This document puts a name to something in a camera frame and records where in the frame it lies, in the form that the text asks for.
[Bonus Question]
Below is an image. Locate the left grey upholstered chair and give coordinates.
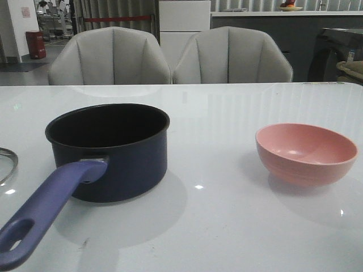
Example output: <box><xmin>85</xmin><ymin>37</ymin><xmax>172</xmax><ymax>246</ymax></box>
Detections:
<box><xmin>48</xmin><ymin>27</ymin><xmax>172</xmax><ymax>86</ymax></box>

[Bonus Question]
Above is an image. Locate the glass lid with blue knob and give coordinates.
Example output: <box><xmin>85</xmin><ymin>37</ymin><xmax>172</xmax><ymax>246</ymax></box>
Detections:
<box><xmin>1</xmin><ymin>147</ymin><xmax>19</xmax><ymax>186</ymax></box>

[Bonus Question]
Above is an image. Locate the beige cushion stack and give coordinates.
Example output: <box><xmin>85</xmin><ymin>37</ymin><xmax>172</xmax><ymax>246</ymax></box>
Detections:
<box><xmin>336</xmin><ymin>61</ymin><xmax>363</xmax><ymax>85</ymax></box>

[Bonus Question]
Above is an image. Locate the dark blue saucepan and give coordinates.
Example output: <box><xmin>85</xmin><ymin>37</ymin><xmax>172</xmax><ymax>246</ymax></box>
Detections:
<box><xmin>1</xmin><ymin>103</ymin><xmax>170</xmax><ymax>271</ymax></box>

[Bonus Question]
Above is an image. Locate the grey pleated curtain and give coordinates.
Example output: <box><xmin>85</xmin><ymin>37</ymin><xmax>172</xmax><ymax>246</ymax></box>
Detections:
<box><xmin>74</xmin><ymin>0</ymin><xmax>160</xmax><ymax>41</ymax></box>

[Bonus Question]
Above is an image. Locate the grey upholstered chair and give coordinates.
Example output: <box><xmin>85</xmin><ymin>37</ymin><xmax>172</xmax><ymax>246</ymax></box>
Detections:
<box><xmin>48</xmin><ymin>27</ymin><xmax>172</xmax><ymax>86</ymax></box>
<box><xmin>173</xmin><ymin>26</ymin><xmax>293</xmax><ymax>84</ymax></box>

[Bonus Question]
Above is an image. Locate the red stanchion belt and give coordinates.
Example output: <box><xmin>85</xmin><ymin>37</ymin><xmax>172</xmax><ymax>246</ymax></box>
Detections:
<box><xmin>83</xmin><ymin>15</ymin><xmax>153</xmax><ymax>23</ymax></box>

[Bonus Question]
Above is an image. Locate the pink plastic bowl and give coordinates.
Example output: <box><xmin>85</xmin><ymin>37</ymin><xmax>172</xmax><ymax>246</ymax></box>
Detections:
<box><xmin>255</xmin><ymin>123</ymin><xmax>358</xmax><ymax>186</ymax></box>

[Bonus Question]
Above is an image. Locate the fruit plate on counter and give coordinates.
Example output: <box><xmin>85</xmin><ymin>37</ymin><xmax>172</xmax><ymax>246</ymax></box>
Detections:
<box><xmin>278</xmin><ymin>0</ymin><xmax>303</xmax><ymax>11</ymax></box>

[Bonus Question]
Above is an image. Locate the dark grey counter cabinet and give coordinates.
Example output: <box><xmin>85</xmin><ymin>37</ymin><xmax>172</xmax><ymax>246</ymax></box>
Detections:
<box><xmin>211</xmin><ymin>11</ymin><xmax>362</xmax><ymax>82</ymax></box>

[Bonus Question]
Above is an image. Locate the red trash bin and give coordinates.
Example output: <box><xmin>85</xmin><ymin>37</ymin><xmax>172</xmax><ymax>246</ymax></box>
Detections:
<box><xmin>26</xmin><ymin>31</ymin><xmax>47</xmax><ymax>60</ymax></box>

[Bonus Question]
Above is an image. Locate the right grey upholstered chair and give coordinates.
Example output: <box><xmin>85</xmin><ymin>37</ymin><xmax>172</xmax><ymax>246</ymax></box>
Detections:
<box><xmin>173</xmin><ymin>26</ymin><xmax>293</xmax><ymax>84</ymax></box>

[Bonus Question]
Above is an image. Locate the white refrigerator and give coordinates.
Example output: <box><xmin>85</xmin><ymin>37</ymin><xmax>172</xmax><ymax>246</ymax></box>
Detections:
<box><xmin>159</xmin><ymin>1</ymin><xmax>210</xmax><ymax>70</ymax></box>

